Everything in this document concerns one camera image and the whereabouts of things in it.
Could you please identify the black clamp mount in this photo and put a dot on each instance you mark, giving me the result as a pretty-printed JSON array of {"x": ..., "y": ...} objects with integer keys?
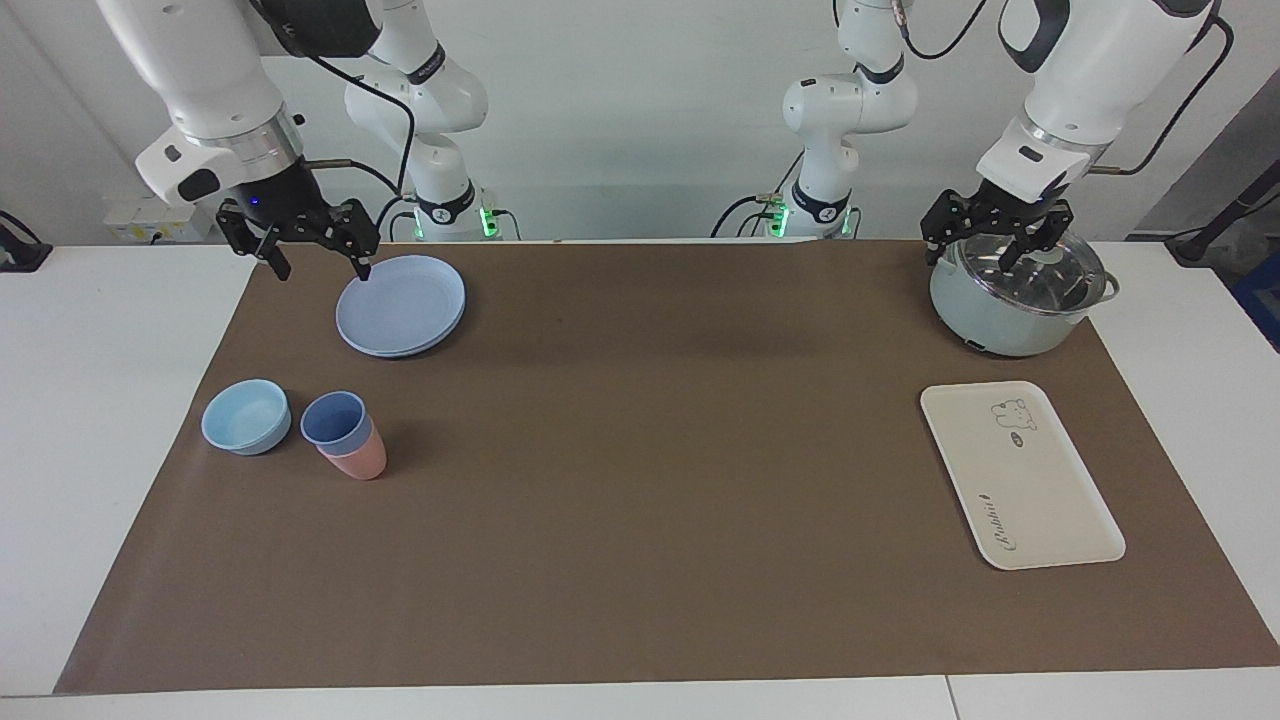
[{"x": 25, "y": 258}]

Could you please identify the blue plate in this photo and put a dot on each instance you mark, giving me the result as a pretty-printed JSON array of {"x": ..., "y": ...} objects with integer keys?
[{"x": 400, "y": 308}]

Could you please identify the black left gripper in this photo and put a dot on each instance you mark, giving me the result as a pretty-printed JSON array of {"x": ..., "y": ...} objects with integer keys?
[{"x": 1005, "y": 208}]

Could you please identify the glass pot lid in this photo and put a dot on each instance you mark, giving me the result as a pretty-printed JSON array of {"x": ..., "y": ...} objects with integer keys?
[{"x": 1050, "y": 285}]

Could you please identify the black stand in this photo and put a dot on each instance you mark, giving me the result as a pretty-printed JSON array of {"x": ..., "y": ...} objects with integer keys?
[{"x": 1190, "y": 248}]

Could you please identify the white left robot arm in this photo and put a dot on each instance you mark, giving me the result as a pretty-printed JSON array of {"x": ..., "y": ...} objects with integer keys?
[{"x": 1090, "y": 70}]

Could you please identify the blue cup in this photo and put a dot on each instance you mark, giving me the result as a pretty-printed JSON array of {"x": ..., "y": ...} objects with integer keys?
[{"x": 335, "y": 425}]

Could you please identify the blue box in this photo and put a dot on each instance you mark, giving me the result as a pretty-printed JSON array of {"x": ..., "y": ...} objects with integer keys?
[{"x": 1262, "y": 295}]

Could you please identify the pale green cooking pot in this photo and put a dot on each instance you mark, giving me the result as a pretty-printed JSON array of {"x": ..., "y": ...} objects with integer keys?
[{"x": 990, "y": 325}]

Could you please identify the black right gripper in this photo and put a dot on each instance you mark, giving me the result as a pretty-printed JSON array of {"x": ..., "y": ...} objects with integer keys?
[{"x": 285, "y": 200}]

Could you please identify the light blue bowl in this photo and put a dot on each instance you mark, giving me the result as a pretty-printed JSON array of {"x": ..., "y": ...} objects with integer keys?
[{"x": 245, "y": 420}]

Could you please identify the brown table mat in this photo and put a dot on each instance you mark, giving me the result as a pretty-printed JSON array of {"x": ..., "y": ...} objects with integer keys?
[{"x": 640, "y": 450}]

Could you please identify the white power strip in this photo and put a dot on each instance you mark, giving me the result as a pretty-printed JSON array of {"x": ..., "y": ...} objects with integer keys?
[{"x": 130, "y": 220}]

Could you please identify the cream tray with bear print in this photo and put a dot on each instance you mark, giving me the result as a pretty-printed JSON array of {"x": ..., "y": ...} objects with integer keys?
[{"x": 1020, "y": 480}]

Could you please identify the pink cup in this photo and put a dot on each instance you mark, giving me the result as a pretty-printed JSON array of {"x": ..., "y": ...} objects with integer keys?
[{"x": 362, "y": 462}]

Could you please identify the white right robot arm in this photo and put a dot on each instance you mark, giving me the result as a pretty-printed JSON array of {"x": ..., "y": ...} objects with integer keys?
[{"x": 200, "y": 70}]

